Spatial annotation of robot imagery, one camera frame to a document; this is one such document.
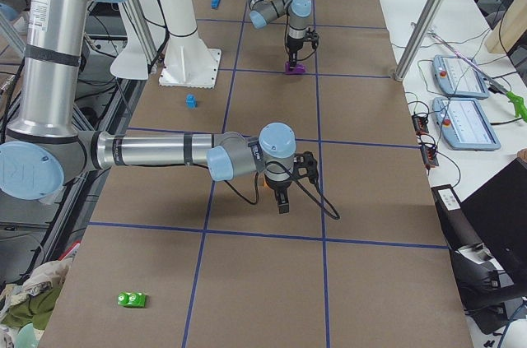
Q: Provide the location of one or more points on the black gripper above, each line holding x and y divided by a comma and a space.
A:
279, 189
294, 45

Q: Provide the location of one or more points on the purple trapezoid block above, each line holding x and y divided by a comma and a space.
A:
294, 69

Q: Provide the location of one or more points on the blue block near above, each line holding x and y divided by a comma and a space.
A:
191, 101

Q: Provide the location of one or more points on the upper teach pendant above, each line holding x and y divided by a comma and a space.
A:
456, 78

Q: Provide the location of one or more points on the teach pendant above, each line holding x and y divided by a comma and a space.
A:
456, 78
464, 125

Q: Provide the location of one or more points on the lower teach pendant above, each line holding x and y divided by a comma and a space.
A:
464, 125

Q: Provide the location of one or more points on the green double block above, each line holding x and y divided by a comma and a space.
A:
132, 299

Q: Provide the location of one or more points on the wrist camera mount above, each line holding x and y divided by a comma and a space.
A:
306, 167
312, 37

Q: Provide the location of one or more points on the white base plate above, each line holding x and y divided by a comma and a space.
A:
196, 72

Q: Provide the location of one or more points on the grey aluminium post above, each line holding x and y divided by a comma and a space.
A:
424, 21

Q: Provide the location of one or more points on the green handled tool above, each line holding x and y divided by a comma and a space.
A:
516, 100

